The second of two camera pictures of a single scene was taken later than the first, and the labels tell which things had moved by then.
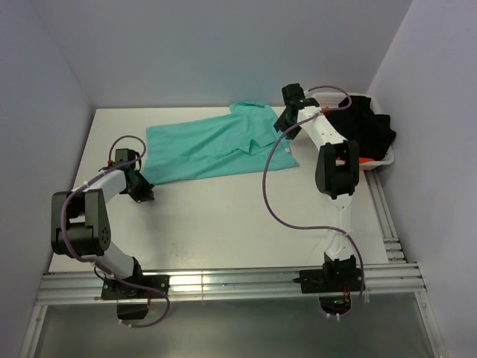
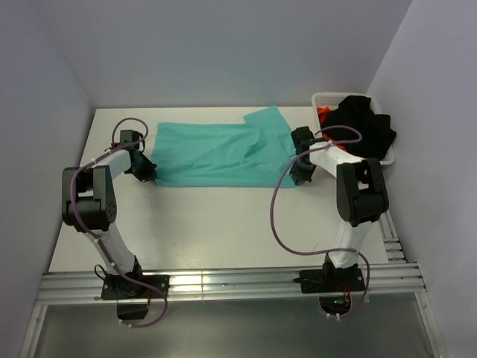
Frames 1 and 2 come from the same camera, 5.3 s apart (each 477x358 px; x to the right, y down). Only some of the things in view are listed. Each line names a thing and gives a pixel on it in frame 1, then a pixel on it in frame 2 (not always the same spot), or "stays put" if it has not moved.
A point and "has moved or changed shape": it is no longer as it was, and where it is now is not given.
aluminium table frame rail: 398,277 stays put
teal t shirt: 235,142 has moved or changed shape
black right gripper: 280,124 to 299,177
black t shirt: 359,123 stays put
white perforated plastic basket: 329,99 stays put
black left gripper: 146,194 to 149,174
